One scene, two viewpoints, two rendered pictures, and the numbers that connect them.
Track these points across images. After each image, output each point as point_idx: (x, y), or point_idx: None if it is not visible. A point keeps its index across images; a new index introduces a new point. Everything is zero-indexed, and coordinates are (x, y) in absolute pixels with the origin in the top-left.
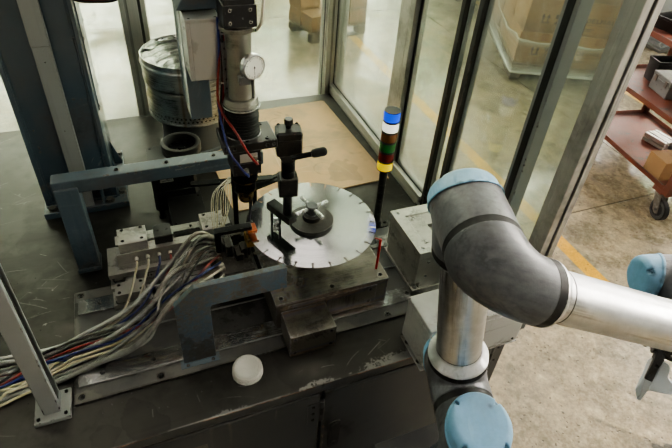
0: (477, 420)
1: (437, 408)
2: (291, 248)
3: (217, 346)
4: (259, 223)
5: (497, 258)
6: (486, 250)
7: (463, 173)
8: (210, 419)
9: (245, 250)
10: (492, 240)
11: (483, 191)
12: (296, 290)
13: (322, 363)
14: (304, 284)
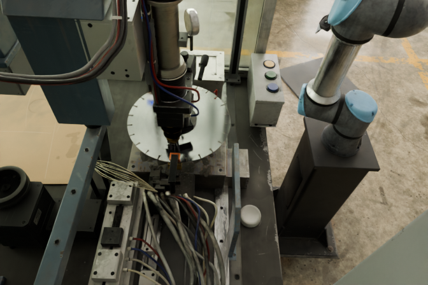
0: (362, 102)
1: (339, 118)
2: (203, 139)
3: (225, 230)
4: (165, 151)
5: (427, 5)
6: (422, 5)
7: None
8: (279, 249)
9: (179, 173)
10: None
11: None
12: (216, 158)
13: (256, 172)
14: (213, 152)
